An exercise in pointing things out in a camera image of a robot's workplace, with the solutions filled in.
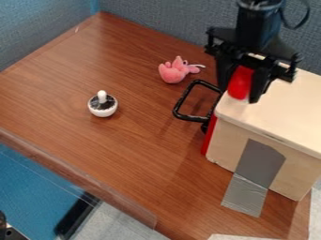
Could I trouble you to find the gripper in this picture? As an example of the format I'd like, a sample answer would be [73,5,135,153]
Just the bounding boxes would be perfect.
[203,27,304,105]

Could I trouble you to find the red toy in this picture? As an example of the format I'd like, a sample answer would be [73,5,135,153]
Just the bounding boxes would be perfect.
[226,65,256,100]

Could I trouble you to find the drawer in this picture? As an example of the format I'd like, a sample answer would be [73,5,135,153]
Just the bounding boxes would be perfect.
[172,79,223,157]

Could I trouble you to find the cabinet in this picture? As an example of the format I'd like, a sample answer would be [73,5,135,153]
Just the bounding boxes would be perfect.
[206,67,321,203]

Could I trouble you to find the pink plush toy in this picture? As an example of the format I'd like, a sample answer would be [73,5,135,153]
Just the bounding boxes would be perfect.
[156,55,207,84]

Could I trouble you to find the grey tape strip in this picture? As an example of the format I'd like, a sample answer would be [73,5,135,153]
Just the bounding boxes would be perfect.
[219,138,287,218]

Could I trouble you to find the white toy mushroom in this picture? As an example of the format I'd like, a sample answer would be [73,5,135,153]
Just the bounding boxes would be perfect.
[86,89,119,118]

